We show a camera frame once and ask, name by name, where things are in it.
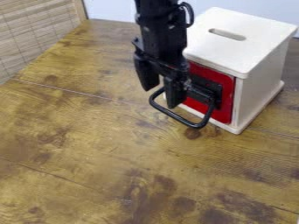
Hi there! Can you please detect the white wooden cabinet box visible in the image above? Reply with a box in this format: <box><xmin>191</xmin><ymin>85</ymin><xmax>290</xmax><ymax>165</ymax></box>
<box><xmin>183</xmin><ymin>7</ymin><xmax>298</xmax><ymax>134</ymax></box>

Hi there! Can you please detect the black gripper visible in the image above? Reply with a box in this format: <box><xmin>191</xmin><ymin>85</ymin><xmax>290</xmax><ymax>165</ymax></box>
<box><xmin>132</xmin><ymin>8</ymin><xmax>192</xmax><ymax>109</ymax></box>

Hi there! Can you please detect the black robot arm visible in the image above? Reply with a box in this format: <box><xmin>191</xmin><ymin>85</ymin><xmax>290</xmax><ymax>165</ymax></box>
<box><xmin>132</xmin><ymin>0</ymin><xmax>194</xmax><ymax>109</ymax></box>

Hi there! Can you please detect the red drawer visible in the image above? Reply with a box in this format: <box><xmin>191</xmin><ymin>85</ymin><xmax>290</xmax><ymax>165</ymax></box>
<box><xmin>190</xmin><ymin>62</ymin><xmax>237</xmax><ymax>124</ymax></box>

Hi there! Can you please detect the black cable loop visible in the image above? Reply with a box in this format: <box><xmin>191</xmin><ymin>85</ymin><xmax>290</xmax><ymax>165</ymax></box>
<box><xmin>178</xmin><ymin>1</ymin><xmax>196</xmax><ymax>29</ymax></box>

